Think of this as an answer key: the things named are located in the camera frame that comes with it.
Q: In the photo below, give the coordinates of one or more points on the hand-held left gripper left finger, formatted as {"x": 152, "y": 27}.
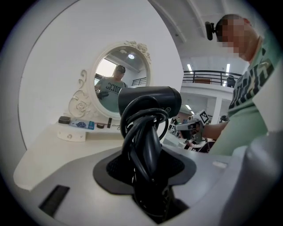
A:
{"x": 84, "y": 176}

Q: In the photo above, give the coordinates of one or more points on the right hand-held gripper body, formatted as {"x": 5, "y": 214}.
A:
{"x": 202, "y": 118}

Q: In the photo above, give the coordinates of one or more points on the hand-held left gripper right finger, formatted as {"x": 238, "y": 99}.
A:
{"x": 221, "y": 187}

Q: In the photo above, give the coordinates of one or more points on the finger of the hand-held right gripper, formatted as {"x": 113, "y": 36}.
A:
{"x": 184, "y": 127}

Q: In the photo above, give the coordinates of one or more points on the black hair dryer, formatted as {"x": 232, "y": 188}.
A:
{"x": 150, "y": 99}

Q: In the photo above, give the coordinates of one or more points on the person's right forearm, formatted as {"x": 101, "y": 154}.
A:
{"x": 215, "y": 130}

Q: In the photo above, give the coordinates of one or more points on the white dressing table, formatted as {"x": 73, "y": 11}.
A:
{"x": 66, "y": 152}

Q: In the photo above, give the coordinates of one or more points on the person's green printed t-shirt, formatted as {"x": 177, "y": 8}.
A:
{"x": 243, "y": 110}

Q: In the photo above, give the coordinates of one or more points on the black balcony railing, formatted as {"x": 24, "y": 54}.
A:
{"x": 210, "y": 74}

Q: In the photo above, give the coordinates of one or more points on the blue flat packet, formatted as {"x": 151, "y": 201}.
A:
{"x": 81, "y": 124}

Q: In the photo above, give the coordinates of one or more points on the small dark round jar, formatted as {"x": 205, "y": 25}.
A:
{"x": 100, "y": 125}

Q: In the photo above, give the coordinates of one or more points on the black lipstick tube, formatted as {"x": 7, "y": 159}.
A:
{"x": 109, "y": 122}

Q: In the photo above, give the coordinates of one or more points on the black compact case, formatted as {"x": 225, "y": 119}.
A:
{"x": 64, "y": 120}

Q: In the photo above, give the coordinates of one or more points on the person's head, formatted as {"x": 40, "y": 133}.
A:
{"x": 241, "y": 39}

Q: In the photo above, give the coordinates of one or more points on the oval mirror white carved frame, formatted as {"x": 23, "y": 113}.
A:
{"x": 81, "y": 103}

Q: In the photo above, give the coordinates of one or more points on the black head-mounted camera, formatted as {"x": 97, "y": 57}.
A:
{"x": 209, "y": 29}

